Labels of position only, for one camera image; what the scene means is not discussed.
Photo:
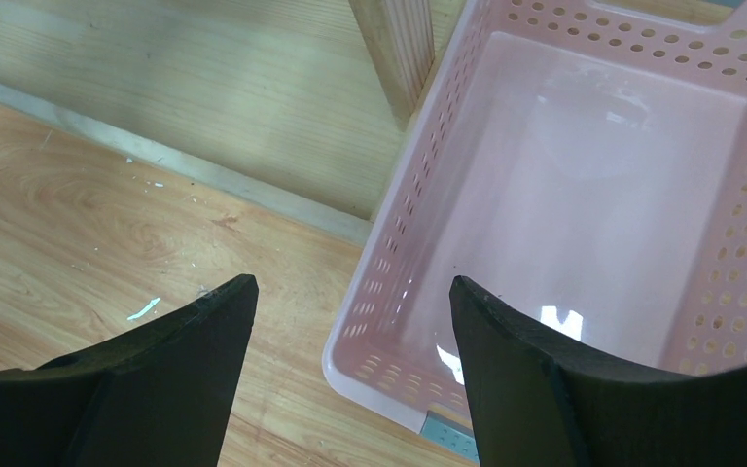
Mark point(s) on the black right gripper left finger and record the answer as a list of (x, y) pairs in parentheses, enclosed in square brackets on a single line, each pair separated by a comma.
[(160, 394)]

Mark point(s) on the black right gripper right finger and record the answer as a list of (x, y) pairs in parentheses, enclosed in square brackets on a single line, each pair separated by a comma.
[(540, 398)]

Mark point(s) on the wooden clothes rack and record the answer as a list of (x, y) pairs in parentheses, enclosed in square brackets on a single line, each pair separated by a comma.
[(276, 102)]

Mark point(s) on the pink perforated plastic basket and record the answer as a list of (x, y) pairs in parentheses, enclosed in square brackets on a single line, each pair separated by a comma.
[(585, 162)]

